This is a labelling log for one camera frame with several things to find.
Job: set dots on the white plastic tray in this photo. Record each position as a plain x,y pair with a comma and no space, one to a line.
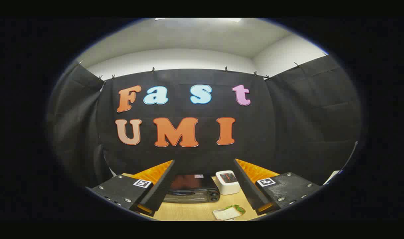
215,212

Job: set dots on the ceiling light panel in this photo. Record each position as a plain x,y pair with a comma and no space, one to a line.
198,19

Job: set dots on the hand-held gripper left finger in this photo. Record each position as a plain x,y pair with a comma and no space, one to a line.
158,189

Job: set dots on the black toaster oven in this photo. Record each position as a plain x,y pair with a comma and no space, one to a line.
192,192

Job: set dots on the sandwich with lettuce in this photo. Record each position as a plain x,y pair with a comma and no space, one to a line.
229,212

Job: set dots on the white pop-up toaster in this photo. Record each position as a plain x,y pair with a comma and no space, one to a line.
226,188

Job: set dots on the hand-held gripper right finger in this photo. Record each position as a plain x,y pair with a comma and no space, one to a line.
248,186

